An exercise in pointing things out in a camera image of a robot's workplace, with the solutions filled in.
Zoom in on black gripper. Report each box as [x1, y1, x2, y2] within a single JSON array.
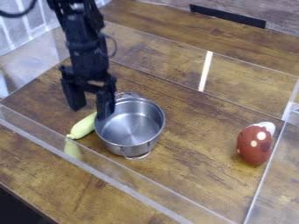
[[60, 66, 118, 120]]

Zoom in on green handled metal spoon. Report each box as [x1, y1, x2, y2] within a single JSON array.
[[67, 112, 98, 139]]

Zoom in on stainless steel pot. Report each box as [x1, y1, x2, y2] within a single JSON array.
[[95, 92, 166, 160]]

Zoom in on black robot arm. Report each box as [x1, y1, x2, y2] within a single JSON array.
[[47, 0, 118, 120]]

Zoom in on clear acrylic front barrier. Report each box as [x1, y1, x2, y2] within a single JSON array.
[[0, 104, 237, 224]]

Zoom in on clear acrylic barrier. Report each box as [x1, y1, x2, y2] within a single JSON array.
[[0, 104, 237, 224], [243, 80, 299, 224]]

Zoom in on black bar on table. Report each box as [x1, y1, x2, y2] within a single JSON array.
[[190, 4, 267, 29]]

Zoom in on red spotted mushroom toy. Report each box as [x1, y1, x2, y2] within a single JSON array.
[[237, 122, 277, 165]]

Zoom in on clear acrylic right barrier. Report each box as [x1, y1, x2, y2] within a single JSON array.
[[243, 80, 299, 224]]

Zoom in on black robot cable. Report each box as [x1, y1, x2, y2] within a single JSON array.
[[0, 0, 39, 18]]

